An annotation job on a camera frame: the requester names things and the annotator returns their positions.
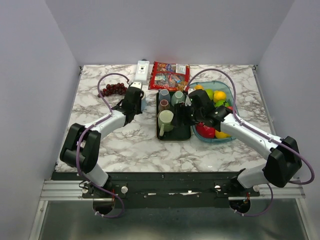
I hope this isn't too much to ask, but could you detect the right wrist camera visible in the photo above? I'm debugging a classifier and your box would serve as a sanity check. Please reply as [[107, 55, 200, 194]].
[[185, 88, 195, 106]]

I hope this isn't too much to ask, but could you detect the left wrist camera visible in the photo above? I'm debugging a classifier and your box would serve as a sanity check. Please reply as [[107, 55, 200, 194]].
[[129, 81, 143, 90]]

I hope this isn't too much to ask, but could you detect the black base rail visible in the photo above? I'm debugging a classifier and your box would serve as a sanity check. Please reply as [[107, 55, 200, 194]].
[[51, 172, 271, 210]]

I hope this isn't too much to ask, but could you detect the yellow mango fruit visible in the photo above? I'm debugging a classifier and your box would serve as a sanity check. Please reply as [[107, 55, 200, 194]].
[[215, 130, 231, 139]]

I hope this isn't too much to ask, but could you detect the light blue hexagonal mug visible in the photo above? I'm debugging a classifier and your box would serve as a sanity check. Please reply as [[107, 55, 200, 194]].
[[140, 93, 147, 112]]

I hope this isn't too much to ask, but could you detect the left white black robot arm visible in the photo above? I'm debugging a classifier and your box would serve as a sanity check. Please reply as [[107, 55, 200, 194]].
[[59, 86, 144, 198]]

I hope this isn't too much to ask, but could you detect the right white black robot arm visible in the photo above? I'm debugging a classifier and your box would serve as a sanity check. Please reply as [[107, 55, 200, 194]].
[[171, 89, 302, 196]]

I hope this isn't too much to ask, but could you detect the brown striped mug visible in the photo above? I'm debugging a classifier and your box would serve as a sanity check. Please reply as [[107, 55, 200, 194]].
[[158, 99, 171, 113]]

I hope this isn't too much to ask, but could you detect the red snack bag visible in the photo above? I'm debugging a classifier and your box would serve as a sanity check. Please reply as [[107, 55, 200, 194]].
[[148, 61, 190, 92]]

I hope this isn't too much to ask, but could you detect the mint green mug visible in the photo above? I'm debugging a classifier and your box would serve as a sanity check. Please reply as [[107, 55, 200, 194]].
[[171, 91, 186, 106]]

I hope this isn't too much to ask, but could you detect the aluminium frame rail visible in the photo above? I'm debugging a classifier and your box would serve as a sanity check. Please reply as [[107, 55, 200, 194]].
[[40, 180, 306, 201]]

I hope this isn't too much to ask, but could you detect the green striped melon fruit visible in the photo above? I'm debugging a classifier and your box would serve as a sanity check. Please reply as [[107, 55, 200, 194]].
[[214, 100, 230, 108]]

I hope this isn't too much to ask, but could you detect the red dragon fruit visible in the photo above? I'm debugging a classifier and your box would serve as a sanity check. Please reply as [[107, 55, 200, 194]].
[[195, 122, 216, 139]]

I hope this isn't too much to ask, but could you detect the light green large mug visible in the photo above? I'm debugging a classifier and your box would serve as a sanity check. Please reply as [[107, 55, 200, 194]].
[[157, 110, 174, 137]]

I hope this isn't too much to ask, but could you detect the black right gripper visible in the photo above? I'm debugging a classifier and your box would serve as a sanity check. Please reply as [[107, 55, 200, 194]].
[[169, 102, 204, 128]]

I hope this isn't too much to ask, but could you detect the teal transparent fruit container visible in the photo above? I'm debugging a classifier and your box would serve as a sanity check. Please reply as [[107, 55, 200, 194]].
[[189, 81, 237, 144]]

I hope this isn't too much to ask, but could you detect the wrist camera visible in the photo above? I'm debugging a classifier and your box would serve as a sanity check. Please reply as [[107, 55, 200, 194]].
[[129, 81, 143, 90], [185, 88, 195, 106]]

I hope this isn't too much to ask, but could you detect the black tray gold rim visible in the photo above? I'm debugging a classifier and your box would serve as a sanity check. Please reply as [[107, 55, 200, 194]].
[[156, 90, 191, 141]]

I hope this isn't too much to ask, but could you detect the grey blue dotted mug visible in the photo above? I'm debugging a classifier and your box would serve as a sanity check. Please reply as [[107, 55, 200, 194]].
[[158, 89, 171, 103]]

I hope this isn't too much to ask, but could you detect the yellow lemon fruit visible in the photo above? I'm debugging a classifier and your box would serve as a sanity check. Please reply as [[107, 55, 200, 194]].
[[213, 90, 227, 103]]

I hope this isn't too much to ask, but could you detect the green lime fruit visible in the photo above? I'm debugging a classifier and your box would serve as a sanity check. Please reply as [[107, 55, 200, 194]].
[[205, 89, 214, 101]]

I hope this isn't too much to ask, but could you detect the orange fruit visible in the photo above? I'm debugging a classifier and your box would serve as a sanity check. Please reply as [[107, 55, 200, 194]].
[[194, 84, 204, 90]]

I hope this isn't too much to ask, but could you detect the dark red grape bunch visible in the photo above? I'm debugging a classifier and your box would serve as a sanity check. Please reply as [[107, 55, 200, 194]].
[[97, 83, 128, 98]]

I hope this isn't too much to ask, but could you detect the white rectangular box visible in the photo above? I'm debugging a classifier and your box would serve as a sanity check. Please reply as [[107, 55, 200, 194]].
[[134, 59, 150, 85]]

